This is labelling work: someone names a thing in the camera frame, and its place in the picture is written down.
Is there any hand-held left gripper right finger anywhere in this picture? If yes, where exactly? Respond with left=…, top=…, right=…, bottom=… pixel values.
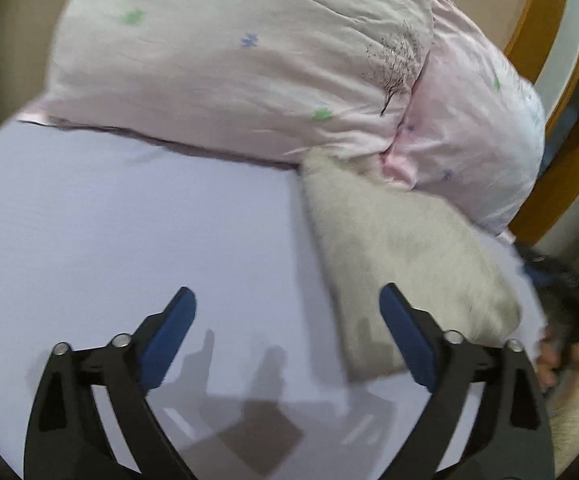
left=379, top=282, right=556, bottom=480

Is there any large pink floral pillow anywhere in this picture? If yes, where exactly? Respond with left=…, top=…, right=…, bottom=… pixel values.
left=44, top=0, right=435, bottom=166

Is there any person's right forearm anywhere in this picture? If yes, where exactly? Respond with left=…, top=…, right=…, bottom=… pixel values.
left=544, top=385, right=579, bottom=478

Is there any person's right hand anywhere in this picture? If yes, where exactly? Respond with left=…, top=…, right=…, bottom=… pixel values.
left=538, top=326, right=579, bottom=397

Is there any grey fleece cloth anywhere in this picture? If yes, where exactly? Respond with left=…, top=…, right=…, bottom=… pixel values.
left=300, top=150, right=523, bottom=385

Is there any lavender bed sheet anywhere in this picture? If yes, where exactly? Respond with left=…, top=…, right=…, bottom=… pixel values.
left=0, top=120, right=546, bottom=480

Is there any wooden bed headboard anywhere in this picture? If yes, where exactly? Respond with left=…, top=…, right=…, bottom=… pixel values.
left=503, top=0, right=579, bottom=261

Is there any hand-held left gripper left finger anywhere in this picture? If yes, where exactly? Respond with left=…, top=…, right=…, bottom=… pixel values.
left=23, top=287, right=198, bottom=480

